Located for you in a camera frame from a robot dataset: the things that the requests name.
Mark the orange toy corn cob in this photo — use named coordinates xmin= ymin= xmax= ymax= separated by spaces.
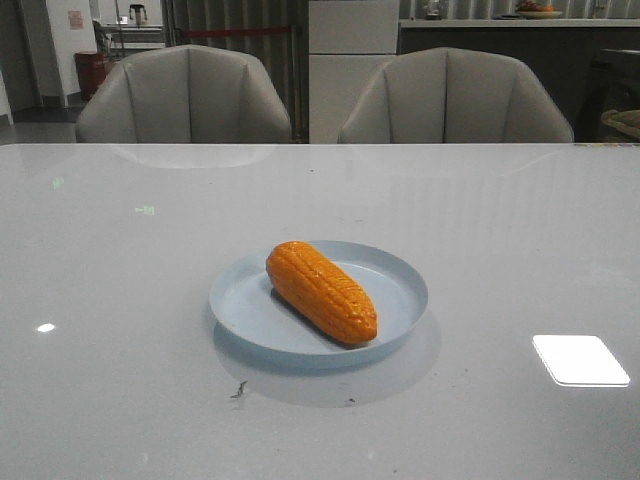
xmin=266 ymin=241 xmax=378 ymax=345

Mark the light blue round plate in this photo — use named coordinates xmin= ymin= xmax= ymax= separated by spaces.
xmin=209 ymin=240 xmax=428 ymax=370

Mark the right grey upholstered chair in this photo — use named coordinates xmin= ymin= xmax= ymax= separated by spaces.
xmin=338 ymin=47 xmax=574 ymax=144

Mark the grey upholstered chair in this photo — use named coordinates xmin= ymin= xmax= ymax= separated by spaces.
xmin=338 ymin=47 xmax=574 ymax=144
xmin=75 ymin=45 xmax=292 ymax=144

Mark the left grey upholstered chair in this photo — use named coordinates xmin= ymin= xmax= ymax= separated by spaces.
xmin=75 ymin=45 xmax=292 ymax=144

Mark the white refrigerator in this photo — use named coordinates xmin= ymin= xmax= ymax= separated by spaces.
xmin=308 ymin=1 xmax=399 ymax=144

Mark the red barrier belt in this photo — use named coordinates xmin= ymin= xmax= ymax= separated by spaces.
xmin=180 ymin=25 xmax=291 ymax=38

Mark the background table with jug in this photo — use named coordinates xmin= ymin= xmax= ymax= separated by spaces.
xmin=89 ymin=0 xmax=166 ymax=56

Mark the red bin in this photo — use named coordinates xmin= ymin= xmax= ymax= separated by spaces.
xmin=74 ymin=52 xmax=106 ymax=101

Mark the dark grey counter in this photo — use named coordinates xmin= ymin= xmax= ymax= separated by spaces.
xmin=397 ymin=19 xmax=639 ymax=129

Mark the fruit bowl on counter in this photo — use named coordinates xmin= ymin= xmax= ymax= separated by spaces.
xmin=515 ymin=0 xmax=563 ymax=20

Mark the dark wooden chair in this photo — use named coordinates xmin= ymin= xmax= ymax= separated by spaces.
xmin=574 ymin=49 xmax=639 ymax=143

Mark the beige woven cushion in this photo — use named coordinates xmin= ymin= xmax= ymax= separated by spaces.
xmin=601 ymin=109 xmax=640 ymax=140

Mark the pink wall notice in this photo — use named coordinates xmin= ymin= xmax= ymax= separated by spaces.
xmin=67 ymin=10 xmax=84 ymax=30

